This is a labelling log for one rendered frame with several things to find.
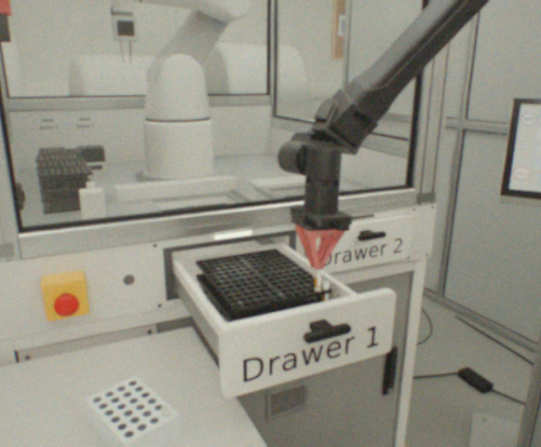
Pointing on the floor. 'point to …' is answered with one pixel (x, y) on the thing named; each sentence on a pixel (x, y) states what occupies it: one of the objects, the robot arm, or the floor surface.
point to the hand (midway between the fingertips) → (317, 264)
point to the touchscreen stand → (540, 376)
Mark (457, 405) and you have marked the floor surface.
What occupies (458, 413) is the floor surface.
